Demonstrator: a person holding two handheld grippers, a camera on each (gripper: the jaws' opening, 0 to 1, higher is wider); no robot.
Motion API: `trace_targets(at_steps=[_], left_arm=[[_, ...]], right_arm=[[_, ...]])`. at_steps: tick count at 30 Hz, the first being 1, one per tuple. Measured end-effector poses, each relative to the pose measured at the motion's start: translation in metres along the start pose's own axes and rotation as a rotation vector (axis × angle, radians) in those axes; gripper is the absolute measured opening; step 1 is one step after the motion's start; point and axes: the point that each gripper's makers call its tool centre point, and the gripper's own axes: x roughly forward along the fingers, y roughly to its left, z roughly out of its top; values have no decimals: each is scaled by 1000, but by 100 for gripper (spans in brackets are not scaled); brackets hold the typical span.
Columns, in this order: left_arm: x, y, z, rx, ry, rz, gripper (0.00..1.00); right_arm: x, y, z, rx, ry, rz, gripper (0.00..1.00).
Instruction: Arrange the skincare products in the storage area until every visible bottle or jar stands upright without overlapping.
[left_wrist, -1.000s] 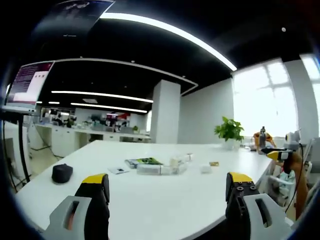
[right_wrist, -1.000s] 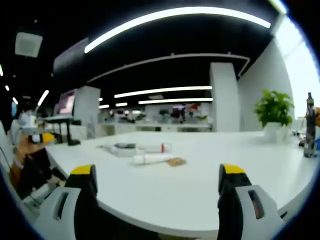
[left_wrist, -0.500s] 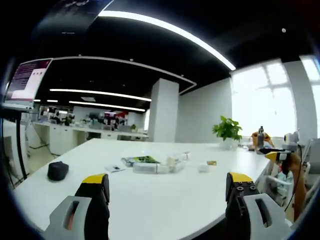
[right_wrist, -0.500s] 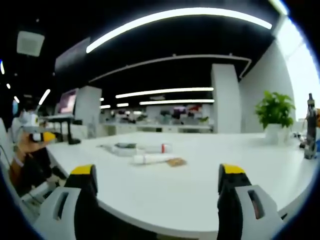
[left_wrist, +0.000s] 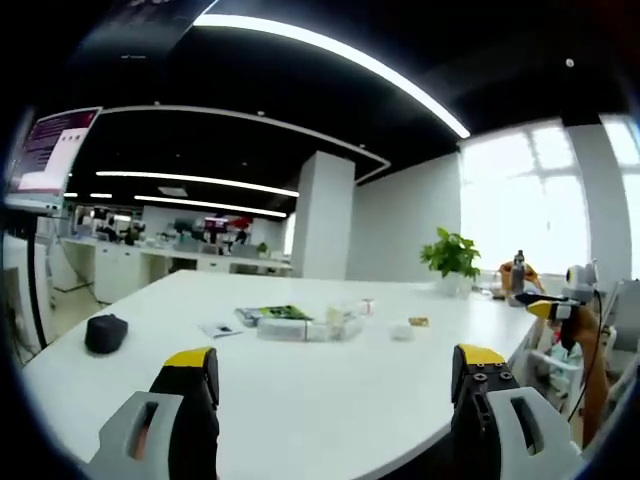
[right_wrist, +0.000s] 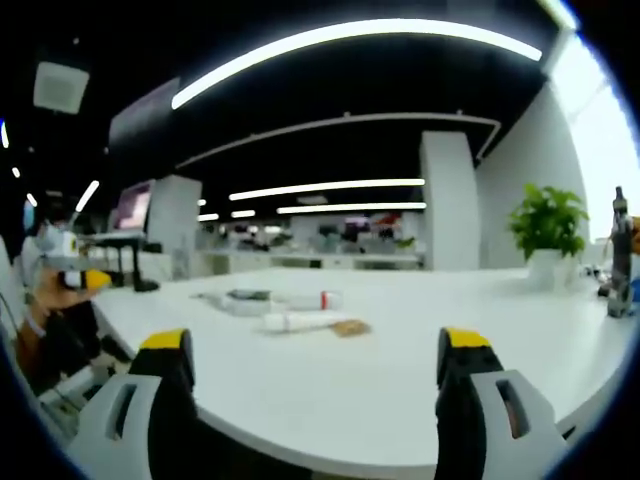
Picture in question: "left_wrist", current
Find orange object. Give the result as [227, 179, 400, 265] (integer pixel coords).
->
[497, 259, 547, 296]

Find white office desks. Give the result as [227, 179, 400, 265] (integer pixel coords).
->
[54, 234, 296, 304]

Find computer monitor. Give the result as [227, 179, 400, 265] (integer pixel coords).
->
[3, 106, 103, 213]

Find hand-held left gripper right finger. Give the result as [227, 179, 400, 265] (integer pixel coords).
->
[450, 343, 587, 480]

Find grey water bottle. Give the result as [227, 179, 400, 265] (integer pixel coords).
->
[509, 249, 527, 296]

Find clear storage box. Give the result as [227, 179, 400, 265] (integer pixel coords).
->
[256, 301, 365, 343]

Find black cable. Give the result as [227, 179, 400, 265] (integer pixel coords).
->
[566, 287, 604, 424]

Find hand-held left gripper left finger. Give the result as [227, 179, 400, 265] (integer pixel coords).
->
[85, 346, 221, 480]

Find green potted plant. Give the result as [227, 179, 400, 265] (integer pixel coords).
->
[419, 226, 482, 299]

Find green book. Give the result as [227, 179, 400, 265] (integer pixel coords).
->
[234, 304, 314, 327]

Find white paper card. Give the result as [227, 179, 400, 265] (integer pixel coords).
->
[198, 321, 244, 339]

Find black pouch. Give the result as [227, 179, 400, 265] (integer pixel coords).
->
[83, 313, 129, 355]

